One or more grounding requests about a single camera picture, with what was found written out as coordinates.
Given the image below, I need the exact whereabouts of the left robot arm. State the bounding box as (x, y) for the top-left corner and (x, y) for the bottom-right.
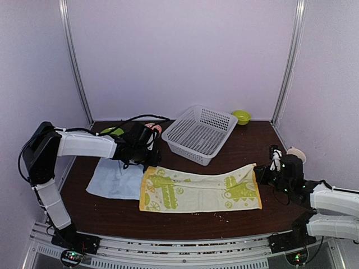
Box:
(17, 115), (162, 249)

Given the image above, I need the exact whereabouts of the green crocodile pattern towel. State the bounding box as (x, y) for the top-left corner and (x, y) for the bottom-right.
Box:
(139, 164), (263, 214)

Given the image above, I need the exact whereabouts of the aluminium corner post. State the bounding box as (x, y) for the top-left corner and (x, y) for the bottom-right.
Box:
(58, 0), (94, 125)
(271, 0), (306, 127)

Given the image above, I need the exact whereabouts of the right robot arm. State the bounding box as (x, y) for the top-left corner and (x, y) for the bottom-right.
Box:
(254, 152), (358, 252)

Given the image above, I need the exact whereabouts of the aluminium front rail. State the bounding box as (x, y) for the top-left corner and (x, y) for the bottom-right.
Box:
(27, 221), (346, 269)

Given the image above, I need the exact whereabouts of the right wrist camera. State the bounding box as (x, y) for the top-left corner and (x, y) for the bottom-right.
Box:
(269, 145), (282, 171)

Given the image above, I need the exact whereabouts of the left aluminium corner post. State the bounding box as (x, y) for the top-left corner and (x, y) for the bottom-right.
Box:
(58, 0), (94, 125)

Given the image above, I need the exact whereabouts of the right aluminium corner post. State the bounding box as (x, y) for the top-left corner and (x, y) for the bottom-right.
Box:
(271, 0), (306, 127)

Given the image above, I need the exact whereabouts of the small lime green bowl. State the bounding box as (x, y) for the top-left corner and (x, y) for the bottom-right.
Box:
(232, 110), (251, 126)

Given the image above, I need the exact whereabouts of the light blue towel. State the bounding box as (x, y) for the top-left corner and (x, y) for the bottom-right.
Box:
(86, 159), (144, 200)

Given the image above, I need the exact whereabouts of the green round plate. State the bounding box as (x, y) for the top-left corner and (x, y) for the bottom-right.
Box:
(100, 127), (124, 136)

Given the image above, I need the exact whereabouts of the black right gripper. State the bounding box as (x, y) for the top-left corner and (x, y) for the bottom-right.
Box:
(254, 165), (293, 196)

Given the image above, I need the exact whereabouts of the red white patterned bowl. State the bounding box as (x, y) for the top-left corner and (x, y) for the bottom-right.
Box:
(145, 123), (162, 134)

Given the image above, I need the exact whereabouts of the white perforated plastic basket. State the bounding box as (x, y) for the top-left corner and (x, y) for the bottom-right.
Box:
(162, 105), (237, 166)

